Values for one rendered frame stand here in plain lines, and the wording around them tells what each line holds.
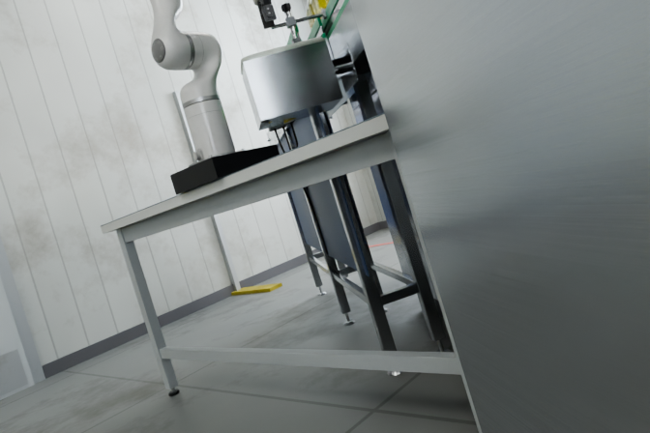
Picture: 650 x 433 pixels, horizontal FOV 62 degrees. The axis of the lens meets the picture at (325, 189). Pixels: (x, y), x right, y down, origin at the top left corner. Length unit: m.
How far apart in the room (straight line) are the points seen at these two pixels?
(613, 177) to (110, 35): 4.32
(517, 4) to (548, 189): 0.14
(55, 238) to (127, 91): 1.23
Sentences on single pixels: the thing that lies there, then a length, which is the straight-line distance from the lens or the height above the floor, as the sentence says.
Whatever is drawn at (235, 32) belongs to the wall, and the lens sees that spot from 5.19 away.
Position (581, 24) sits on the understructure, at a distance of 0.37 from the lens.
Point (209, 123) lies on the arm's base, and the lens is 1.70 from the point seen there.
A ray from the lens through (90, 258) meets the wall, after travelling 4.02.
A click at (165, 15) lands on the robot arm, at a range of 1.79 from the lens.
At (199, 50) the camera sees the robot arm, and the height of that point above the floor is 1.15.
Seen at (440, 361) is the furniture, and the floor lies 0.19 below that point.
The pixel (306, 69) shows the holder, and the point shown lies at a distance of 1.41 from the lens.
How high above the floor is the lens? 0.65
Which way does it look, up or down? 1 degrees down
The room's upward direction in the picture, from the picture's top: 17 degrees counter-clockwise
